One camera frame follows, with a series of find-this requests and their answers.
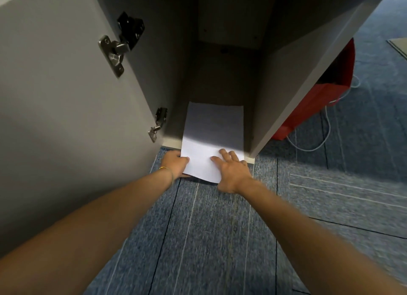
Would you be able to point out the person's right hand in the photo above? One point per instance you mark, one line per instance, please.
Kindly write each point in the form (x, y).
(233, 175)

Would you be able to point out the person's left hand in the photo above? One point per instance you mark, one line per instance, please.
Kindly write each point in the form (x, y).
(173, 164)

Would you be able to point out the person's right middle finger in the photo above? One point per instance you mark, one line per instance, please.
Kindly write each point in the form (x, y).
(225, 155)

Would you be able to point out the person's right little finger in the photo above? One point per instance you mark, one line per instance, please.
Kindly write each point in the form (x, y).
(244, 163)

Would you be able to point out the person's left thumb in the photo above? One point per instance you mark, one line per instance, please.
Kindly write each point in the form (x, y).
(185, 161)

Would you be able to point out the white paper sheet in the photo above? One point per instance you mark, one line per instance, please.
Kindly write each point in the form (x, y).
(211, 135)

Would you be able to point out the person's right forearm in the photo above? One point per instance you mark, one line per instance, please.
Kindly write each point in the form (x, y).
(311, 240)

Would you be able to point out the person's left forearm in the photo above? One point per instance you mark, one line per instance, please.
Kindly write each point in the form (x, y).
(95, 231)

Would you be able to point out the small metal door hinge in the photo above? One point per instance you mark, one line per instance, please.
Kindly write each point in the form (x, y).
(159, 121)

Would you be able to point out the red box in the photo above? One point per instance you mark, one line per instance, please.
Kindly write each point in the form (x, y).
(313, 107)

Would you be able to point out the grey cabinet body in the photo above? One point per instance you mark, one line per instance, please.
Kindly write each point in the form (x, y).
(286, 81)

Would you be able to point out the large metal door hinge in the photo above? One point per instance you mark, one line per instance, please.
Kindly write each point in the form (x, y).
(119, 46)

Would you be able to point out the grey cabinet door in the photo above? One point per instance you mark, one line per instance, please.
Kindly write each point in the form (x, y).
(47, 97)

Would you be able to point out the beige flat board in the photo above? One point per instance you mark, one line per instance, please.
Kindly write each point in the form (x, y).
(400, 46)

